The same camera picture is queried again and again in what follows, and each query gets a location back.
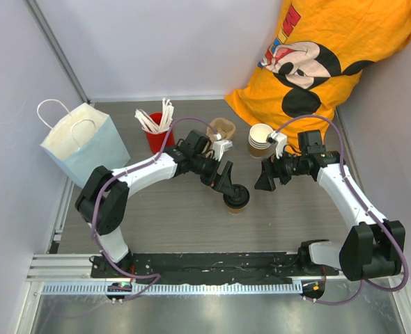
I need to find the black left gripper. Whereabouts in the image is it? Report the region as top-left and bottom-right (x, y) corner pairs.
(191, 154), (234, 196)

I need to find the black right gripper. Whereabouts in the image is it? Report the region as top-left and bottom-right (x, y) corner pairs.
(255, 147), (307, 191)

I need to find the black coffee cup lid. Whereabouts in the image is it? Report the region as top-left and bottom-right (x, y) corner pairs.
(223, 184), (250, 209)

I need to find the brown paper cup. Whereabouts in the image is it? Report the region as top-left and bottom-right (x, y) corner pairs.
(226, 206), (245, 214)

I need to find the light blue paper bag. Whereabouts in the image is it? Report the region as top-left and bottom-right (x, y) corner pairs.
(36, 99), (130, 188)

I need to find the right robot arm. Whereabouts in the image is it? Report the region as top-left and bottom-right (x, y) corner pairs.
(255, 130), (405, 281)

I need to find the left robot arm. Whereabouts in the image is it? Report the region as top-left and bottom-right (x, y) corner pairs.
(75, 129), (234, 278)

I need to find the stack of paper cups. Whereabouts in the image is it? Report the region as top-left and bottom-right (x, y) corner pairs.
(248, 123), (273, 158)

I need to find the stack of cardboard cup carriers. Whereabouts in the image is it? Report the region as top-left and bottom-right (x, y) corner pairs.
(206, 118), (236, 141)

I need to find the red straw holder cup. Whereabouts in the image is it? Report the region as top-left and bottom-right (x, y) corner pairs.
(144, 113), (175, 154)

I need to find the bundle of wrapped white straws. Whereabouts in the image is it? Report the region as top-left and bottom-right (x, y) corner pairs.
(134, 98), (176, 134)

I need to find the orange Mickey Mouse cloth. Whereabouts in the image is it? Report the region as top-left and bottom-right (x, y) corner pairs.
(225, 1), (411, 148)

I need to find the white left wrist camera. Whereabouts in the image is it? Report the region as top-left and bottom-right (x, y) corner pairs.
(212, 133), (233, 161)

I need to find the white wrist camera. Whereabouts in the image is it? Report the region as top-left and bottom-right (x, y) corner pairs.
(212, 133), (233, 161)
(266, 131), (288, 159)

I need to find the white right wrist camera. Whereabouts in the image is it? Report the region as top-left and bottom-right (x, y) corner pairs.
(266, 131), (288, 159)

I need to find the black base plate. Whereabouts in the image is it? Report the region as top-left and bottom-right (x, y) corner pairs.
(89, 252), (339, 298)

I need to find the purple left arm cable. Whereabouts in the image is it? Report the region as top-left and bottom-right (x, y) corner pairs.
(90, 116), (224, 302)

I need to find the aluminium frame rail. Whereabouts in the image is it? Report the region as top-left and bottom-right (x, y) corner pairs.
(24, 0), (91, 103)

